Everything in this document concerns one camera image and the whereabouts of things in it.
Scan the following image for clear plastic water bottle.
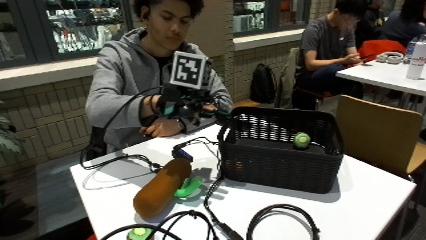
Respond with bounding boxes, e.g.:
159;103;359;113
403;37;419;64

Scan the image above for small blue black adapter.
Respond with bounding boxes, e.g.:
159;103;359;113
170;146;195;163

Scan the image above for small dark-framed window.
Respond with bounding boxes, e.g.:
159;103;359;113
231;0;311;38

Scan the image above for black chair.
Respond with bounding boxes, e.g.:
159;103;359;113
83;126;107;161

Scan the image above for black backpack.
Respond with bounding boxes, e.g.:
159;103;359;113
249;63;277;105

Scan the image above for black cable with thick plug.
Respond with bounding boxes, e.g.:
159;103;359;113
171;136;245;240

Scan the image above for white cube with black markers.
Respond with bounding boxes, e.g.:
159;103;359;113
169;50;213;90

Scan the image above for white side table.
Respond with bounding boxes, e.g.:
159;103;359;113
335;59;426;98

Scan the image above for green potted plant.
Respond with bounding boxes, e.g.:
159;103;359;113
0;99;25;164

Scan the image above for the person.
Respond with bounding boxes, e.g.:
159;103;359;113
83;0;234;153

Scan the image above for black glove cable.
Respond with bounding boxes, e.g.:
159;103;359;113
78;85;165;174

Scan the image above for brown wooden bench seat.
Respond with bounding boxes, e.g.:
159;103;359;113
231;98;263;109

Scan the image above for red jacket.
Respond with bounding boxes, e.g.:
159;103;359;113
358;39;407;64

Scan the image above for black thin cable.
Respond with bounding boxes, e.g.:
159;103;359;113
147;209;221;240
98;223;183;240

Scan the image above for large dark-framed window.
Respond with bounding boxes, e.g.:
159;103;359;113
0;0;134;69

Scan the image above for white bottle with red label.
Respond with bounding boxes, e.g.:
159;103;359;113
404;34;426;81

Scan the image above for black looped cable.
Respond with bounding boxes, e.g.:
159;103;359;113
245;203;320;240

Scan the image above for light wooden chair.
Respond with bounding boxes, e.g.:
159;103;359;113
335;94;426;181

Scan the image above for black woven basket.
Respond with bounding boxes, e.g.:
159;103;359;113
217;106;344;195

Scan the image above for green plastic toy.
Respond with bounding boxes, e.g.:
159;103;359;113
173;175;205;200

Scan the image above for beige coat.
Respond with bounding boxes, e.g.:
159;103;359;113
274;47;302;109

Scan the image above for green round toy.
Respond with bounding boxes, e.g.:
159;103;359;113
125;227;154;240

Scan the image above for green kiwi half toy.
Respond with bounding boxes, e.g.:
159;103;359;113
291;131;312;150

